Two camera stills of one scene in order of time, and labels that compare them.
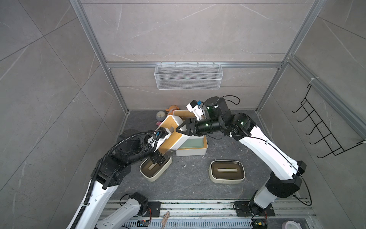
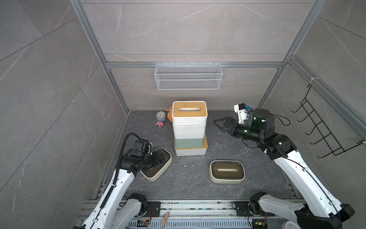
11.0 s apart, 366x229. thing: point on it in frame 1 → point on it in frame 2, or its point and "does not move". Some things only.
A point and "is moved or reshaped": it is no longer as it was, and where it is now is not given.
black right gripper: x=189 y=123 → x=226 y=126
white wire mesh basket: x=188 y=77 does not move
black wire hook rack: x=333 y=145 does not move
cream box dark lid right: x=226 y=171 does not move
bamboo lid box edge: x=176 y=140 → x=189 y=112
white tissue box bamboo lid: x=184 y=114 is moved or reshaped
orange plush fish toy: x=171 y=109 does not move
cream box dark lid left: x=151 y=171 does not move
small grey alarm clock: x=161 y=115 does not move
